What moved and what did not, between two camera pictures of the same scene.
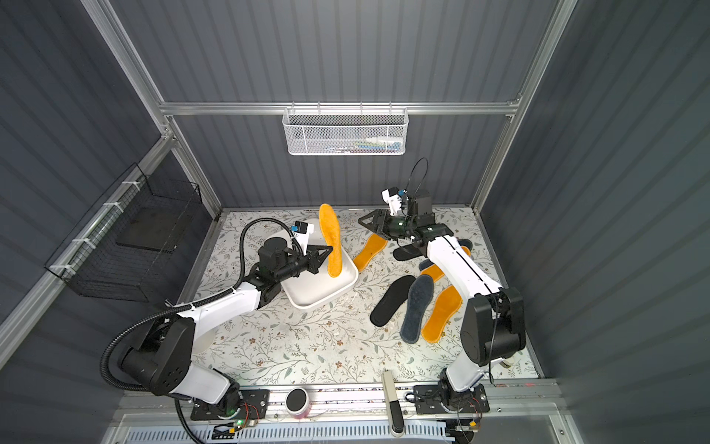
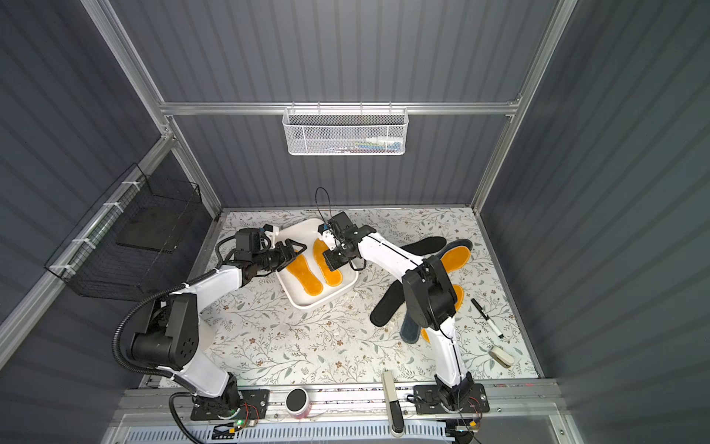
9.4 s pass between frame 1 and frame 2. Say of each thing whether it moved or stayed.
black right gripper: moved
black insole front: stayed
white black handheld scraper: stayed
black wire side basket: stayed
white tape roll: stayed
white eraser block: stayed
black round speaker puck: stayed
